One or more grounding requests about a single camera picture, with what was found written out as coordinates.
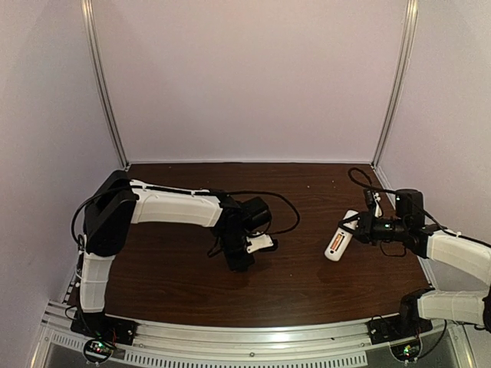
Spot white remote control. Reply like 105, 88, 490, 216
325, 210, 358, 261

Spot orange battery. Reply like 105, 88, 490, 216
331, 234, 344, 251

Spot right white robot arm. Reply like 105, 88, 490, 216
325, 188, 490, 334

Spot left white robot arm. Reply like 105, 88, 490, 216
75, 170, 278, 334

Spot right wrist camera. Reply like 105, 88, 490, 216
363, 189, 384, 218

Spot right black cable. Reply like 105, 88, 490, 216
348, 167, 491, 246

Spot black cable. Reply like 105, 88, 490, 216
71, 190, 301, 246
348, 167, 491, 246

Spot left black cable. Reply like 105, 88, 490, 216
71, 190, 301, 246

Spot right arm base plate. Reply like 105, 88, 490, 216
366, 314, 433, 345

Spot right aluminium frame post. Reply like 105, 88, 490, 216
371, 0, 419, 169

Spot aluminium frame post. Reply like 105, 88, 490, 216
371, 0, 419, 169
81, 0, 130, 169

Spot aluminium front rail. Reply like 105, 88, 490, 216
28, 301, 476, 367

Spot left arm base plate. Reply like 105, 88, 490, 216
70, 313, 138, 346

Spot left aluminium frame post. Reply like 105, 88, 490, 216
81, 0, 130, 169

